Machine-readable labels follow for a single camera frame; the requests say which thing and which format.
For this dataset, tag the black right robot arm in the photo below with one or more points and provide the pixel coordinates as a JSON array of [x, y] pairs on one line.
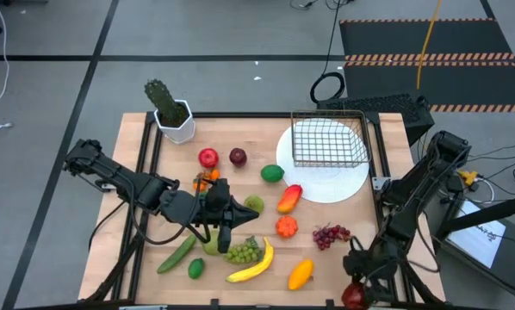
[[412, 189]]

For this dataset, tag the bright red round fruit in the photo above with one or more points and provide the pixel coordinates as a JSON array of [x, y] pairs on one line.
[[208, 158]]

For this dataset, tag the green pear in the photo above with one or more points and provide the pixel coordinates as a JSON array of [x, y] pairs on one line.
[[210, 246]]

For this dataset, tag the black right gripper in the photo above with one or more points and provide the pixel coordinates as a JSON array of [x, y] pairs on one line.
[[369, 260]]

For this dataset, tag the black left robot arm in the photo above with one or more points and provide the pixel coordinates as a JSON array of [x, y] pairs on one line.
[[111, 172]]

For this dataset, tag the small orange tomatoes cluster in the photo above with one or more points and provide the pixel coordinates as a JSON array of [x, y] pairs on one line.
[[214, 174]]

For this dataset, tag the dark red apple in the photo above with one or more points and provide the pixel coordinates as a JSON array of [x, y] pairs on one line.
[[238, 157]]

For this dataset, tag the green grape bunch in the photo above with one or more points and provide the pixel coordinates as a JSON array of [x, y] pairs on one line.
[[240, 254]]

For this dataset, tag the small green lime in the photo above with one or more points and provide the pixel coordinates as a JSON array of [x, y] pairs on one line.
[[196, 268]]

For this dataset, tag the pale green fruit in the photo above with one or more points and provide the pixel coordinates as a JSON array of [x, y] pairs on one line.
[[255, 204]]

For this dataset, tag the monitor with white screen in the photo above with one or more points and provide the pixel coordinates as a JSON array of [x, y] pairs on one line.
[[477, 237]]

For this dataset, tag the green cactus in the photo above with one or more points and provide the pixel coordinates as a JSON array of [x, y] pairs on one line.
[[163, 101]]

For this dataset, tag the silver mounting plate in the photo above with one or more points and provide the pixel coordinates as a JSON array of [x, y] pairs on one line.
[[104, 187], [380, 183]]

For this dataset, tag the red bell pepper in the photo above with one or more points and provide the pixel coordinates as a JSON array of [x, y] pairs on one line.
[[287, 227]]

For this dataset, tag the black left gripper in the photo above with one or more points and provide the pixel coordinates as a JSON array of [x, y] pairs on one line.
[[188, 208]]

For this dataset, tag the white plate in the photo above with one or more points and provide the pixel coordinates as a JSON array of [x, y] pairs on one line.
[[322, 185]]

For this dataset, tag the large green lime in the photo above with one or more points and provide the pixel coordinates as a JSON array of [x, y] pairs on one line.
[[272, 173]]

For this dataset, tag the red grape bunch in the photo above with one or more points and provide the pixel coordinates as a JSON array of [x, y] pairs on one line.
[[328, 236]]

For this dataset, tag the dark red pomegranate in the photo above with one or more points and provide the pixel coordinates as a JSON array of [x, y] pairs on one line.
[[353, 297]]

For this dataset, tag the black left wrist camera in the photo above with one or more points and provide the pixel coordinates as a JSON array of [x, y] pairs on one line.
[[218, 191]]

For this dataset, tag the black support beam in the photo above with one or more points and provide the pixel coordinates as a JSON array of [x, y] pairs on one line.
[[485, 216]]

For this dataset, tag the yellow banana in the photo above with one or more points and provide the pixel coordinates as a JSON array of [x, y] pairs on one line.
[[257, 267]]

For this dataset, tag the red orange mango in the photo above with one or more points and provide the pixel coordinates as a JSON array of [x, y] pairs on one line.
[[289, 199]]

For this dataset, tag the yellow orange lemon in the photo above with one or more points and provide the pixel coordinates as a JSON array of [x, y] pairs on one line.
[[301, 274]]

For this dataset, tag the black perforated box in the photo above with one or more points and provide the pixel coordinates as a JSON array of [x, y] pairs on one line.
[[378, 105]]

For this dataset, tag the green cucumber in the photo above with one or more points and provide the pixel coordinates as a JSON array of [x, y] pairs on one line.
[[178, 254]]

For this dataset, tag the black hazard-striped floor mat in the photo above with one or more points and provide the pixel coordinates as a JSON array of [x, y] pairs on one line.
[[412, 39]]

